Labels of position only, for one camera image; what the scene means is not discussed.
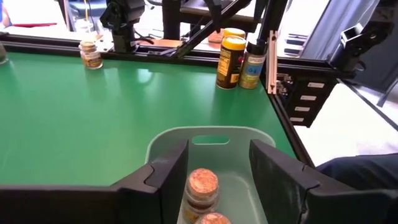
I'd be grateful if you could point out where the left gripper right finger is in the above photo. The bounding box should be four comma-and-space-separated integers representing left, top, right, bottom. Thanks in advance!
248, 138, 398, 224

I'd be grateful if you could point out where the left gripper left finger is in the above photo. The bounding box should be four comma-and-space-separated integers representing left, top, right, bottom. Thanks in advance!
0, 139, 190, 224

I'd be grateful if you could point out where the small cork-stoppered glass jar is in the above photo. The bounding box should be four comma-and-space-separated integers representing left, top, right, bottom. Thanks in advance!
183, 167, 221, 223
78, 39, 103, 70
194, 212, 233, 224

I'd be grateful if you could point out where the yellow-lidded spice jar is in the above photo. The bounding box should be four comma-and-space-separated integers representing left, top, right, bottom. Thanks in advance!
216, 35, 247, 90
223, 27, 246, 40

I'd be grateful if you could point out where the light teal plastic bin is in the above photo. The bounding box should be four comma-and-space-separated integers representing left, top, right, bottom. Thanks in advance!
144, 125, 277, 224

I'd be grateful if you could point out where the person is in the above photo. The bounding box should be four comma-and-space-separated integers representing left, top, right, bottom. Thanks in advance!
315, 152, 398, 191

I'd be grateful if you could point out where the green table mat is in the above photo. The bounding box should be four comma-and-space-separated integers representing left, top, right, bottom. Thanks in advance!
0, 51, 296, 187

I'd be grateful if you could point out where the black box with white labels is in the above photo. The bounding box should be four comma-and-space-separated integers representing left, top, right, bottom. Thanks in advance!
275, 73, 338, 128

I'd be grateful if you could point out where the pale wooden strip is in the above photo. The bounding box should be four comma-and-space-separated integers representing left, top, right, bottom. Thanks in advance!
267, 30, 279, 95

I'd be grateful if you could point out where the dark grey desk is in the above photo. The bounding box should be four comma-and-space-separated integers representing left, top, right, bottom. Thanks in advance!
300, 0, 382, 62

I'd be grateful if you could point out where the black diagonal rig strut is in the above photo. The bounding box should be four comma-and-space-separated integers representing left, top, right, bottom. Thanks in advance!
174, 0, 252, 59

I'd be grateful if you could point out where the red flat floor object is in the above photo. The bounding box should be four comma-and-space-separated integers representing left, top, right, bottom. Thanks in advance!
12, 22, 58, 28

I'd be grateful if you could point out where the black machine bracket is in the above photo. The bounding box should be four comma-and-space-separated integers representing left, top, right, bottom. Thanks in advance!
328, 6, 398, 75

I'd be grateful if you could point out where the black table frame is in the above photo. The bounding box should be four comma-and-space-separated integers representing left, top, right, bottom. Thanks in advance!
0, 30, 355, 169

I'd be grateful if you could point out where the black upright rig post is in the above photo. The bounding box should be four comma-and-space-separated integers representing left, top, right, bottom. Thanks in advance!
256, 0, 290, 44

